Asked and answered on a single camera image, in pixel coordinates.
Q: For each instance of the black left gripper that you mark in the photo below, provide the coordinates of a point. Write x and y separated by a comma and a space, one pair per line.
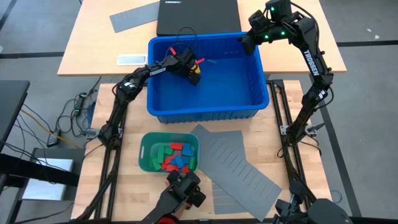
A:
185, 63

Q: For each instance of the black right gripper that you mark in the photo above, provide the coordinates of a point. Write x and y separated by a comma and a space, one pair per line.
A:
273, 21

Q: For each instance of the yellow rectangular block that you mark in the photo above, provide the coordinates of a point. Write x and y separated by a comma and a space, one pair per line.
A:
196, 69

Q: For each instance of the large blue plastic bin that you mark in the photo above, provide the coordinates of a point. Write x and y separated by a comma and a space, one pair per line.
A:
217, 93

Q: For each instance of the red rectangular block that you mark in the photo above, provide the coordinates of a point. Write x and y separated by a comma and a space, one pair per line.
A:
176, 146
171, 168

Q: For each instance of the green rectangular block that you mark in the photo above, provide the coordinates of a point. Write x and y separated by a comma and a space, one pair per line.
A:
192, 162
155, 164
168, 151

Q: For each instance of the short grey slotted divider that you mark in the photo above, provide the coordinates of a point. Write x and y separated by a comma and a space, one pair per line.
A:
234, 138

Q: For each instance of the teal plastic basket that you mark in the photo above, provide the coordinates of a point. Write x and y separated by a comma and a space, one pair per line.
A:
146, 146

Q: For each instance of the long green block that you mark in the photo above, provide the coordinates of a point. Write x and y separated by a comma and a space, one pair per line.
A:
160, 154

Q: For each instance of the small blue cube block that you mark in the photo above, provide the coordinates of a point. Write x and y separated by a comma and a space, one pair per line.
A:
186, 160

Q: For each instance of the long red block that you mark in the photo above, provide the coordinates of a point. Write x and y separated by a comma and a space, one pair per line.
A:
170, 159

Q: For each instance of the long blue block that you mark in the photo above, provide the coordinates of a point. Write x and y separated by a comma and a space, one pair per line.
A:
179, 161

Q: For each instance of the small red cube block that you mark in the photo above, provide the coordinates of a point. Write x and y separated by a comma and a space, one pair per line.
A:
185, 170

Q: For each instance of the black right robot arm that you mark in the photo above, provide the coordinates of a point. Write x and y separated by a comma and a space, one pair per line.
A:
311, 62

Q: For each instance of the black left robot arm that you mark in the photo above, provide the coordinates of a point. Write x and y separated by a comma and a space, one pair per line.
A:
133, 82

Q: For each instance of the black closed laptop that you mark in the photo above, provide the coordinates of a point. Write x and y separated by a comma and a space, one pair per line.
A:
199, 15

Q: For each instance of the white-edged grey phone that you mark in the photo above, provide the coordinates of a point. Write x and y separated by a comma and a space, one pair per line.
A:
132, 59

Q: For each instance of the flat grey sheet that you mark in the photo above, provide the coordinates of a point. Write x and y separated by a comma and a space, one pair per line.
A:
133, 17

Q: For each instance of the black power strip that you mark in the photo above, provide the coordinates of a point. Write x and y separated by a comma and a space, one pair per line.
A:
80, 101

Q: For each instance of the black pointed lever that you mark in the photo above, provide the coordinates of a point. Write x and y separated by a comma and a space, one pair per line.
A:
315, 127

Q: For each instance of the person's hand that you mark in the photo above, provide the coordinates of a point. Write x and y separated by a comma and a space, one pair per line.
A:
180, 214

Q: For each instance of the black power adapter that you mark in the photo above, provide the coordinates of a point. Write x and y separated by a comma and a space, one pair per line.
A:
53, 140

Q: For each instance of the person's red wristband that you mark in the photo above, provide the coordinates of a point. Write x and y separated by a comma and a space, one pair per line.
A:
166, 221

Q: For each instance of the black side desk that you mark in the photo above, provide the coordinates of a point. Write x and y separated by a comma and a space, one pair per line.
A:
12, 105

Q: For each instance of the black horizontal bar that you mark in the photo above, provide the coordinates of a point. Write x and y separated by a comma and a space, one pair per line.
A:
37, 171

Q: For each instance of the white flat box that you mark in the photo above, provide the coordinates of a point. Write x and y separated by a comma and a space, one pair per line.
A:
46, 189

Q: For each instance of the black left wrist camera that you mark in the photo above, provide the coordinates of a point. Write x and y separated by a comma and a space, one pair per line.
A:
195, 81

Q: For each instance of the grey metal mount bracket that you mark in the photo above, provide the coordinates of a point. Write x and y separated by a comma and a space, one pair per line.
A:
90, 132
283, 129

